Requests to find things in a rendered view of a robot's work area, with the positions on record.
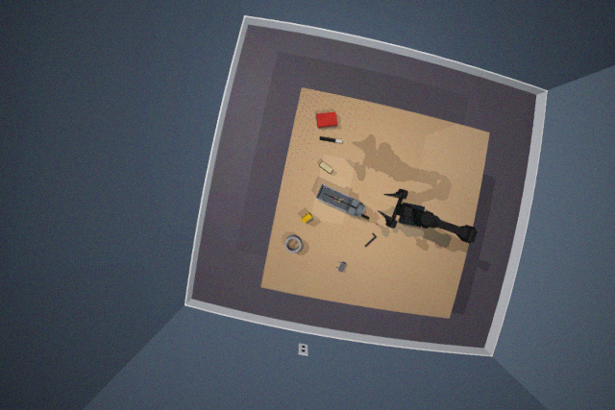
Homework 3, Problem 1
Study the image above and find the red rectangular block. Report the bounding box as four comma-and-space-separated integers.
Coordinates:
316, 112, 337, 128

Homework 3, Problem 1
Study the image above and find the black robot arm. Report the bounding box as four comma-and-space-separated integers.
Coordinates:
400, 203, 478, 243

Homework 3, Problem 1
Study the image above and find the grey hollow cylinder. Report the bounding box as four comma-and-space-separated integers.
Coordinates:
284, 234, 302, 253

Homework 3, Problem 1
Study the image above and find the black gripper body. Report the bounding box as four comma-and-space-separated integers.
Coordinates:
385, 189, 413, 229

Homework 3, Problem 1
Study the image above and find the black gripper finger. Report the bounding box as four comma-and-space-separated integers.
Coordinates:
383, 192, 402, 199
378, 210, 393, 224

